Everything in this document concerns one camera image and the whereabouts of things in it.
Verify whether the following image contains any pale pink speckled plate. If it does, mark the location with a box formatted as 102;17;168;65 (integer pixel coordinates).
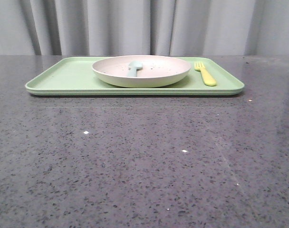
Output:
92;55;191;88

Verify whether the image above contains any yellow plastic fork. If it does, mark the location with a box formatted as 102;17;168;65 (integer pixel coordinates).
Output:
194;62;217;86

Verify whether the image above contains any light blue plastic spoon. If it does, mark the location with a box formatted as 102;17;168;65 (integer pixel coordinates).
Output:
127;61;143;77

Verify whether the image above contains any light green plastic tray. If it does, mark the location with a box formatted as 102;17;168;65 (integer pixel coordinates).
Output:
25;57;244;95

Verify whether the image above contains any grey pleated curtain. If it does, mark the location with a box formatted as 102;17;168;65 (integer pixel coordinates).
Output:
0;0;289;56

